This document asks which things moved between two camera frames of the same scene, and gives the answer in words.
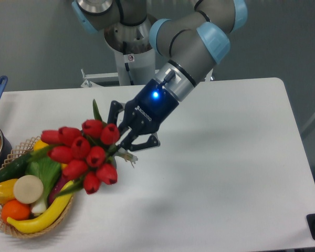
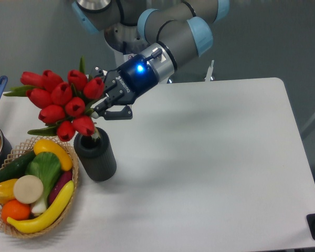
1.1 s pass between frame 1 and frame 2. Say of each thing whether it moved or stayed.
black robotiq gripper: moved
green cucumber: stayed
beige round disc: stayed
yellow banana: stayed
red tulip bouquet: moved
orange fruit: stayed
